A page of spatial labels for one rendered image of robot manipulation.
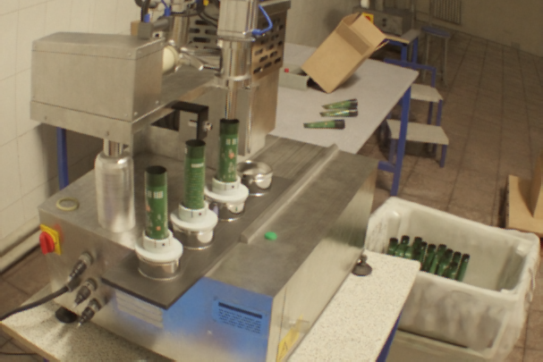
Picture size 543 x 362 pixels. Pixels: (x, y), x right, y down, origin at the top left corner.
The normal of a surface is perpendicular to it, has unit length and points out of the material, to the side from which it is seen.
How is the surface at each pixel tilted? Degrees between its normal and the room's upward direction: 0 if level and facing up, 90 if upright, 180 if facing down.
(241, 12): 90
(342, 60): 90
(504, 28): 90
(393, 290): 0
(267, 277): 0
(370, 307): 0
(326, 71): 90
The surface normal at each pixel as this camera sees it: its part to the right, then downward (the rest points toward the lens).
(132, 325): -0.39, 0.33
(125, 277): 0.07, -0.91
